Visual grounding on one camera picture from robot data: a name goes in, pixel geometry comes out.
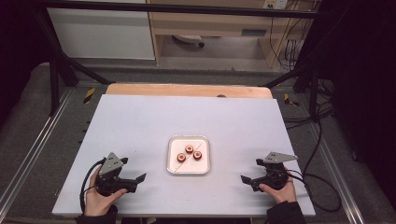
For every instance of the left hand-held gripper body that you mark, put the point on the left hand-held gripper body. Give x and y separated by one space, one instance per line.
109 168

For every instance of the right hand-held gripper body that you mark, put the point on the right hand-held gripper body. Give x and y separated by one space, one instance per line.
274 177

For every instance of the white square tray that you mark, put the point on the white square tray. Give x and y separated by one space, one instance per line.
188 154

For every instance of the person's right hand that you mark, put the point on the person's right hand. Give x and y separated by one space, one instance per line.
281 194

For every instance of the person's left hand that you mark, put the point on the person's left hand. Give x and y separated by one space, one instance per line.
98 203

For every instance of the white board table cover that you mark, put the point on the white board table cover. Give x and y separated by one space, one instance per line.
140 124

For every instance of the yellow black hazard tape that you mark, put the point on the yellow black hazard tape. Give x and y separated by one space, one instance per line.
289 100
89 95

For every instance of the wooden table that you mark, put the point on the wooden table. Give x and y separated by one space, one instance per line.
186 90

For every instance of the white cabinet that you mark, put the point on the white cabinet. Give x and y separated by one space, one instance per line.
99 34

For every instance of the office chair base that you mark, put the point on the office chair base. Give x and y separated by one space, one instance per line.
188 39

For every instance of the light wooden desk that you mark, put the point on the light wooden desk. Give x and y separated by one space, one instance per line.
214 23

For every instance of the aluminium rail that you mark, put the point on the aluminium rail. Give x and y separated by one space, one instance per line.
34 146
339 183

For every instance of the black metal frame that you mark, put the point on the black metal frame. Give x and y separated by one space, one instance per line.
54 81

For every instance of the white wall socket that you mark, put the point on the white wall socket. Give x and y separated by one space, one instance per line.
275 3

